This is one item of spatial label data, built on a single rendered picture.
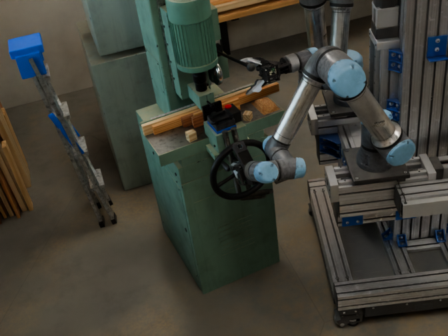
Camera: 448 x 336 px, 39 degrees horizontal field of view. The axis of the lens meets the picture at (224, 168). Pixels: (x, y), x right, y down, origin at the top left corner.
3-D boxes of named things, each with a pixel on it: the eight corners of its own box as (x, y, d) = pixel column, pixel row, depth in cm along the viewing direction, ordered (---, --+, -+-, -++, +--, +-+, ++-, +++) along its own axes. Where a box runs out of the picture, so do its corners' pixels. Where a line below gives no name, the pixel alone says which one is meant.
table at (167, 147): (168, 179, 263) (165, 167, 259) (143, 143, 286) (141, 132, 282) (296, 131, 280) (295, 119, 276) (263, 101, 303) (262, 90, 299)
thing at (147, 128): (144, 136, 280) (142, 126, 277) (143, 134, 281) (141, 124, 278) (265, 93, 296) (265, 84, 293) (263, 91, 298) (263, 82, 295)
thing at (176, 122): (155, 135, 279) (153, 127, 277) (153, 133, 281) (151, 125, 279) (279, 91, 297) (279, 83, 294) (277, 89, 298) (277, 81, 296)
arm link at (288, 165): (297, 147, 235) (269, 150, 232) (309, 164, 227) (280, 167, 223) (293, 165, 240) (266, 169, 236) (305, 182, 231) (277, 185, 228)
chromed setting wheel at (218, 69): (220, 91, 292) (217, 66, 284) (209, 79, 301) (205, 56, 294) (226, 89, 293) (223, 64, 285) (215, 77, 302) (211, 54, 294)
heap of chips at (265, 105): (263, 115, 282) (263, 110, 280) (251, 103, 291) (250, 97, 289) (281, 109, 284) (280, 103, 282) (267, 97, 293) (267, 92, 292)
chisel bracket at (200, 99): (201, 113, 279) (199, 97, 274) (189, 100, 290) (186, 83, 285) (217, 108, 281) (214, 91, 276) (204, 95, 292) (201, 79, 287)
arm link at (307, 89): (312, 31, 223) (253, 148, 243) (325, 44, 215) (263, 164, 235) (338, 41, 228) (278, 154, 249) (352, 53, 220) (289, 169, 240)
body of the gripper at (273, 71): (265, 67, 259) (291, 59, 263) (255, 62, 266) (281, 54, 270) (267, 85, 263) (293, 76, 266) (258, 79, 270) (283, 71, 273)
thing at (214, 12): (205, 44, 288) (201, 13, 279) (197, 37, 295) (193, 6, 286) (222, 39, 290) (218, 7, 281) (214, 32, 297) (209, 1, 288)
